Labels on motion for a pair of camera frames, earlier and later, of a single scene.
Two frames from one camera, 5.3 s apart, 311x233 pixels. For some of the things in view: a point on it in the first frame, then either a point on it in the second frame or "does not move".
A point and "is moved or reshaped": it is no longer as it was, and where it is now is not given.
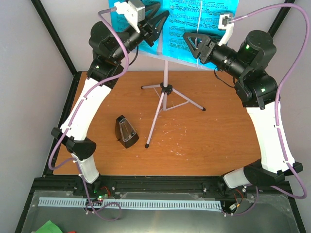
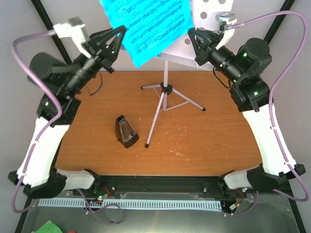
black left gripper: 147,29 → 104,52
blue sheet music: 200,16 is moved or reshaped
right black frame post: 280,16 does not move
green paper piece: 49,227 does not move
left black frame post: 56,36 does not move
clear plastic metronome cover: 127,130 does not move
